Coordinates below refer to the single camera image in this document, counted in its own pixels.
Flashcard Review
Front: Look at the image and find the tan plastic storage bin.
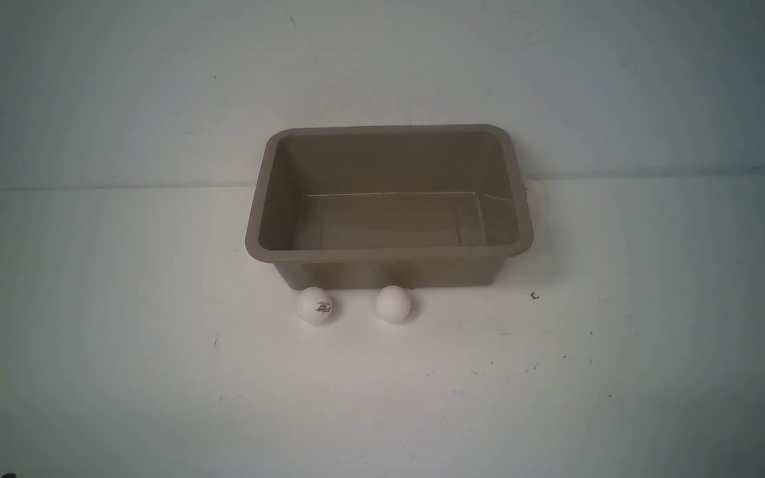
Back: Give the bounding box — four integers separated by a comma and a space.
245, 124, 535, 290

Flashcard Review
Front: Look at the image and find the white ball with logo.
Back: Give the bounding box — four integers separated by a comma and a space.
296, 287, 333, 325

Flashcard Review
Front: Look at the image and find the plain white table-tennis ball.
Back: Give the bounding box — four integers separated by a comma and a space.
375, 285, 412, 323

